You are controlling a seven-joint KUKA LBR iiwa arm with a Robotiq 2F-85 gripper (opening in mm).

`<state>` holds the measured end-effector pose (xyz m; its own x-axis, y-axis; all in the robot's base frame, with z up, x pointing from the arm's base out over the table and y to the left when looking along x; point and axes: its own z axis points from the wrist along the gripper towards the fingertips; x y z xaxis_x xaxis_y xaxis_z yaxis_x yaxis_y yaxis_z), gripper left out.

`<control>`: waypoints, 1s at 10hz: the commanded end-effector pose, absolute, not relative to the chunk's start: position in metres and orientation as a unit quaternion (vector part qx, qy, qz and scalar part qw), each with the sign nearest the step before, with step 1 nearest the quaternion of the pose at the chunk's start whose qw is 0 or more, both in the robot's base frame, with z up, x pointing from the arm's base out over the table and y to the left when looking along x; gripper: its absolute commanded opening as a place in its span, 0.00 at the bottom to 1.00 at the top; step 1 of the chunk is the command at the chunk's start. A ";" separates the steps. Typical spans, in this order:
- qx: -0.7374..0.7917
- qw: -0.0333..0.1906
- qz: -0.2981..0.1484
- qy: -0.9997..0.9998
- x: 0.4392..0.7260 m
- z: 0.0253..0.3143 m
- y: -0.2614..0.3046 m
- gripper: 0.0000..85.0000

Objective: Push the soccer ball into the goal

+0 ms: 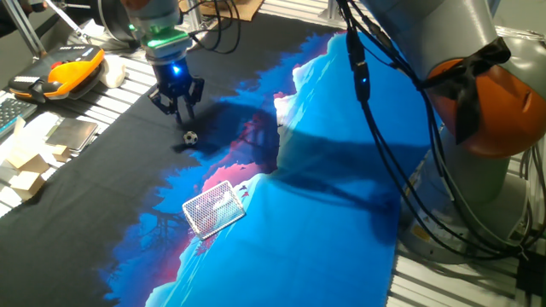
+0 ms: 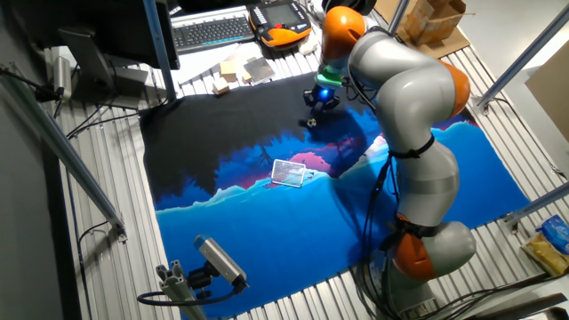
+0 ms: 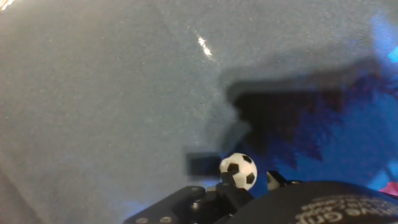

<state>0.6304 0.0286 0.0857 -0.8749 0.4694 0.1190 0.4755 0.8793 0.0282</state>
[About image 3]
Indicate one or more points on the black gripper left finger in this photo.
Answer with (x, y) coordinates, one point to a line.
(192, 205)

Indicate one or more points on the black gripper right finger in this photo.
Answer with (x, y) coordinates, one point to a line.
(275, 180)

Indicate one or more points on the small black white soccer ball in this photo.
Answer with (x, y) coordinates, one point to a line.
(242, 168)

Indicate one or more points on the printed forest landscape cloth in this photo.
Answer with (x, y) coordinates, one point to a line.
(93, 93)

